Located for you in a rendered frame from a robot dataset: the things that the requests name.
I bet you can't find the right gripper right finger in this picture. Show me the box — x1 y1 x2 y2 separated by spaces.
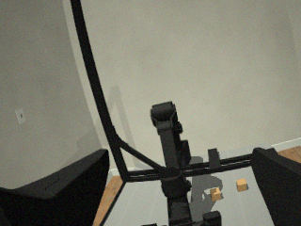
250 148 301 226

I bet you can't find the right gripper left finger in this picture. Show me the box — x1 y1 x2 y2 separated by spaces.
0 149 110 226

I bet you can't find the tan cube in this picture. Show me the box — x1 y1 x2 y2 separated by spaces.
210 187 221 202
236 179 246 192

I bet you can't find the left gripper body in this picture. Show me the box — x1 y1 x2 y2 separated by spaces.
167 202 222 226

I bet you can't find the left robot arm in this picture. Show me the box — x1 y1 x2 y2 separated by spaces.
150 101 192 207

